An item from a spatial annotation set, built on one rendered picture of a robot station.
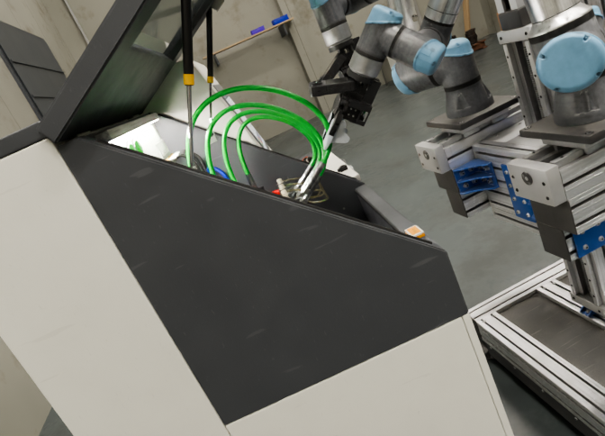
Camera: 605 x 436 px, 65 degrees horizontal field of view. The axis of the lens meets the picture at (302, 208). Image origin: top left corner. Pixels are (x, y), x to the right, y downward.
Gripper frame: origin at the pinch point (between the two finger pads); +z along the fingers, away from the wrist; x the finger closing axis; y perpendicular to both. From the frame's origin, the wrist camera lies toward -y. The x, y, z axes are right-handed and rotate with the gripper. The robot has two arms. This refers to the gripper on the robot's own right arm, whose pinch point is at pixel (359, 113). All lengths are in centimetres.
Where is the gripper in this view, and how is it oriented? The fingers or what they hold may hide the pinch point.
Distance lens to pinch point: 138.0
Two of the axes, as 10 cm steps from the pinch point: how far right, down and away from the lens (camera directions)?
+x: -1.3, -2.6, 9.6
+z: 4.0, 8.7, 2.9
